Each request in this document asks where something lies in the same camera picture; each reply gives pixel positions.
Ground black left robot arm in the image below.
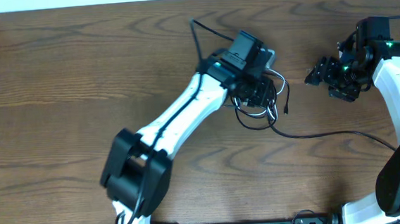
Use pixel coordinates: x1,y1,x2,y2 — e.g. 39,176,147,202
99,30,276,224

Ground black left camera cable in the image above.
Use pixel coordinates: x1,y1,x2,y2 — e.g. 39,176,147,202
100,15,248,224

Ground black usb cable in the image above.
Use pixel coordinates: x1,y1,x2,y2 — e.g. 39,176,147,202
230,59,397,163

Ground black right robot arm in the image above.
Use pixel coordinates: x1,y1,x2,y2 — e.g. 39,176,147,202
304,16,400,224

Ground white usb cable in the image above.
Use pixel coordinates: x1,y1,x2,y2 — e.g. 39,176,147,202
234,68,289,121

